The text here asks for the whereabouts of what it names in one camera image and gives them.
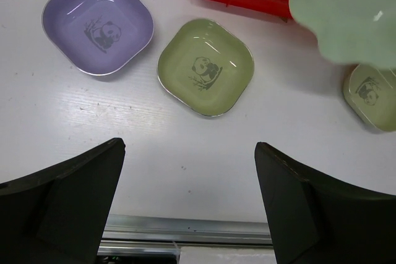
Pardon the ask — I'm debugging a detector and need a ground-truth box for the purple square plate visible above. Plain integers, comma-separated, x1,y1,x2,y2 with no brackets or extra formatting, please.
41,0,154,76

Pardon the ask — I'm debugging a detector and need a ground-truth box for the large green scalloped bowl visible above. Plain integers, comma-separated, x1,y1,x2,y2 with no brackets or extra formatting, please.
289,0,395,69

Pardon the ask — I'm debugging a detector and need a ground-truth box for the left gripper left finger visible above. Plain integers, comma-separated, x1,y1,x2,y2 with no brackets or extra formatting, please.
1,138,125,263

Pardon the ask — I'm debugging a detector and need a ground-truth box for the aluminium rail front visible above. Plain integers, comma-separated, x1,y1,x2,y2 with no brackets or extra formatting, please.
98,215,272,257

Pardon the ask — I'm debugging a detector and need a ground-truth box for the green square plate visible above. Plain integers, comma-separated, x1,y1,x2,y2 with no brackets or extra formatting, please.
343,64,395,132
157,19,254,117

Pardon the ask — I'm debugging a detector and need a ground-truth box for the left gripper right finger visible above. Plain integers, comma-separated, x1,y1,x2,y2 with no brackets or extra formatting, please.
254,142,395,263

